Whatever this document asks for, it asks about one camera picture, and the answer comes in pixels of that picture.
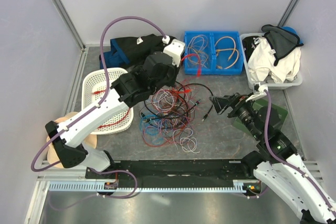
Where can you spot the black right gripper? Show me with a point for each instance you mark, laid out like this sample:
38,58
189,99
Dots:
236,101

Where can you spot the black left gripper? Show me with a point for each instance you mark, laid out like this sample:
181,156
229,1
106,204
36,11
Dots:
175,70

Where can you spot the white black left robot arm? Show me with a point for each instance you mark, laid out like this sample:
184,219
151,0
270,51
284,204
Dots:
68,137

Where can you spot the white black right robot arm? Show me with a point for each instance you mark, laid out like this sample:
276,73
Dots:
277,163

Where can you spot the black blue jacket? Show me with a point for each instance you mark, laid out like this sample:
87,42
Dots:
131,51

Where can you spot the blue plastic bin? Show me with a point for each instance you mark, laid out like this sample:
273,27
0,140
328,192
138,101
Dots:
213,53

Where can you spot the grey laundry basket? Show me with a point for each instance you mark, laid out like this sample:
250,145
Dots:
269,81

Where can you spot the white cloth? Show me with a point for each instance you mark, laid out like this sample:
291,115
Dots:
260,63

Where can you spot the green plastic tray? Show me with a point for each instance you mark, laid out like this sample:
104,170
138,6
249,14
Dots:
277,117

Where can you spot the grey black cloth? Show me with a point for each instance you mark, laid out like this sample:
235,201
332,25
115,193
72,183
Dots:
282,41

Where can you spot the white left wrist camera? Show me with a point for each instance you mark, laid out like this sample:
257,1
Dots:
175,50

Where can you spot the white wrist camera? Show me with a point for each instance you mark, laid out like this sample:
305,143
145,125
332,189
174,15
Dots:
260,91
175,50

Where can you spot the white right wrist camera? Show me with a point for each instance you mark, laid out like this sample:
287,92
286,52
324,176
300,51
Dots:
260,91

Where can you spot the black cable teal connector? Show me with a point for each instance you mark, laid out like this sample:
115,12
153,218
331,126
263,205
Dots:
181,110

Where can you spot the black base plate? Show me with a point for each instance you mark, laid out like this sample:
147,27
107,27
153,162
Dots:
199,170

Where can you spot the slotted cable duct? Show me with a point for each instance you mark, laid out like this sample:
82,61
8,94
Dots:
161,186

